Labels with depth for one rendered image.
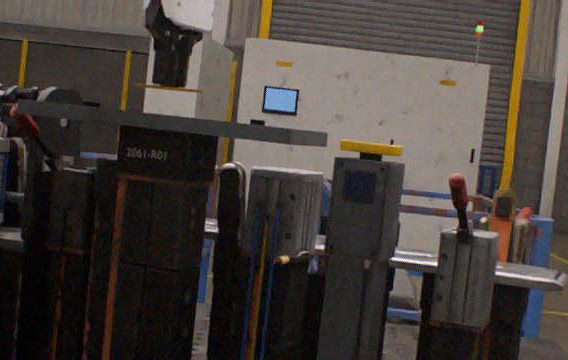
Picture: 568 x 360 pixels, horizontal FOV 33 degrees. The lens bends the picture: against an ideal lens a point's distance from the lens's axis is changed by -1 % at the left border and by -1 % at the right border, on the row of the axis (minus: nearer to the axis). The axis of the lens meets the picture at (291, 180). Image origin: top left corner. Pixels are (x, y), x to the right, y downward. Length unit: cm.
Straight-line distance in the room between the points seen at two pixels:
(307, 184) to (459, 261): 23
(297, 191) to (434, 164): 836
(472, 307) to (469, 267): 5
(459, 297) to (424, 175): 839
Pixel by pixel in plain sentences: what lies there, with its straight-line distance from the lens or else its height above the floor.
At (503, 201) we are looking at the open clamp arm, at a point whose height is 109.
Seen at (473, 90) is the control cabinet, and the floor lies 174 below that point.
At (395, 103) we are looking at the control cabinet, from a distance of 959.
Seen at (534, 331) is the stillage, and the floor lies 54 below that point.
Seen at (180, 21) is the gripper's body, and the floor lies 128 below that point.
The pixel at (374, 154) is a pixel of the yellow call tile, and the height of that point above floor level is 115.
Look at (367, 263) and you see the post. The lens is 111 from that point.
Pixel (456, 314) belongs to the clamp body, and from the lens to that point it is 126.
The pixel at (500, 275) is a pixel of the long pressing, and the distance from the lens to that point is 136.
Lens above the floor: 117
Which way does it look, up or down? 3 degrees down
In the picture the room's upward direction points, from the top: 6 degrees clockwise
